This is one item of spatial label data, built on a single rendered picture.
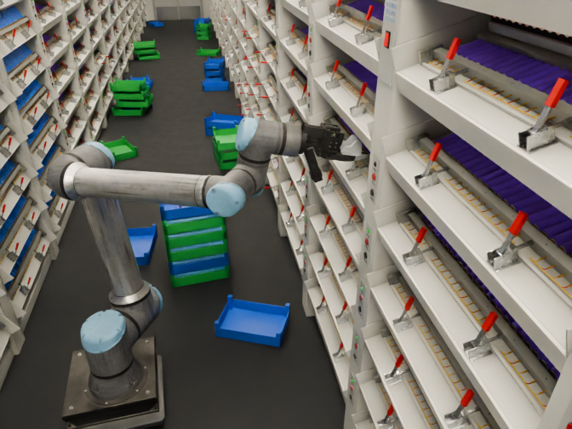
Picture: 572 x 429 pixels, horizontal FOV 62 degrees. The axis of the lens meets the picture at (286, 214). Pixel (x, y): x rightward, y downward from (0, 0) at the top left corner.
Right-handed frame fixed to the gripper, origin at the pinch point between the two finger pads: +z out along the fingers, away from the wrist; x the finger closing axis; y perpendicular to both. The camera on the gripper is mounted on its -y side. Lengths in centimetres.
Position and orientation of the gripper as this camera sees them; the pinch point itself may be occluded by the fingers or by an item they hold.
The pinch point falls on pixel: (363, 156)
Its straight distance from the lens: 141.3
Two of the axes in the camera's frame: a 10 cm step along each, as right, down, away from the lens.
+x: -1.8, -5.0, 8.5
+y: 2.0, -8.6, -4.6
